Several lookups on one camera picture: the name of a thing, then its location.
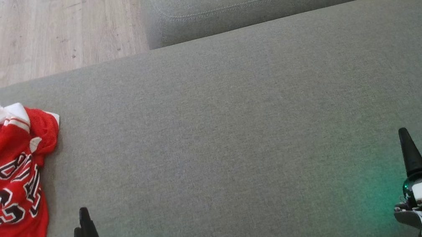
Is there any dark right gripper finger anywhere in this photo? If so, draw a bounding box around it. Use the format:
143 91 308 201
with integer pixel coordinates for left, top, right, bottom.
397 124 422 180

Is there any large grey sofa seat cushion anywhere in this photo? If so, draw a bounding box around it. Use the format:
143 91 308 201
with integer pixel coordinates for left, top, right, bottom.
0 0 422 237

